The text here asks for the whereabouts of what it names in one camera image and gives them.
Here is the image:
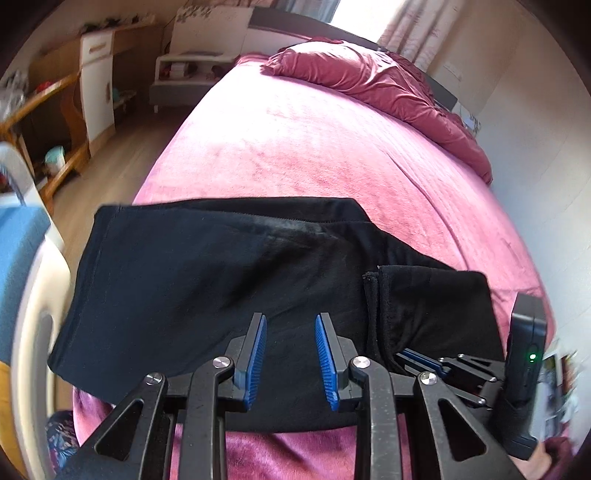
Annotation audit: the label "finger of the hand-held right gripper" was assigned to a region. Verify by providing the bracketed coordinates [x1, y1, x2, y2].
[394, 353, 497, 409]
[398, 348, 506, 384]

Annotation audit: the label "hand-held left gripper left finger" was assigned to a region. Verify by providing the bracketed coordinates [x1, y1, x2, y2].
[58, 312, 269, 480]

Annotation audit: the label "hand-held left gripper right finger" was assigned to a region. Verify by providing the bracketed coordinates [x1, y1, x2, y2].
[315, 312, 525, 480]

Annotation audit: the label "black pants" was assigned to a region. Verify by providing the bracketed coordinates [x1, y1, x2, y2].
[47, 196, 506, 435]

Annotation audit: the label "bed with pink sheet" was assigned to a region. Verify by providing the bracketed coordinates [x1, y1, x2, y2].
[71, 51, 555, 480]

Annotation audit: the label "yellow board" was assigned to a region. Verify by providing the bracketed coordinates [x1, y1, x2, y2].
[0, 360, 28, 467]

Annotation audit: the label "blue and white armchair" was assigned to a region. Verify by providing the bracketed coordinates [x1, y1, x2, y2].
[0, 141, 70, 480]

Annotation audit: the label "white nightstand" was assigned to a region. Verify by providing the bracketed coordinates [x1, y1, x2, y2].
[148, 48, 241, 114]

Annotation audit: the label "white and green cup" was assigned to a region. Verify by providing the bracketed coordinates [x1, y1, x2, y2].
[44, 145, 66, 176]

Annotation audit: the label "pink duvet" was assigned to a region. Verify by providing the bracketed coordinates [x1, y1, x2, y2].
[261, 39, 492, 185]

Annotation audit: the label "wooden desk with white cabinet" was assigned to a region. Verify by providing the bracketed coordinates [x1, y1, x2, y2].
[28, 18, 174, 158]

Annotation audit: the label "wooden side table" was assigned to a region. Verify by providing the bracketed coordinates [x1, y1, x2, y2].
[0, 74, 90, 208]

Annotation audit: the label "pink patterned curtain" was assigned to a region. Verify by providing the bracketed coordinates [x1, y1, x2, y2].
[376, 0, 455, 75]

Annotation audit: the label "white and grey headboard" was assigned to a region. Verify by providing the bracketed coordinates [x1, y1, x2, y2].
[168, 0, 481, 134]

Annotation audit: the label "window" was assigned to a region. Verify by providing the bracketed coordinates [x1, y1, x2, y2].
[330, 0, 407, 47]

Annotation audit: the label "clear plastic bag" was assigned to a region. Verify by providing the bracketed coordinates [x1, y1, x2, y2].
[0, 69, 26, 112]

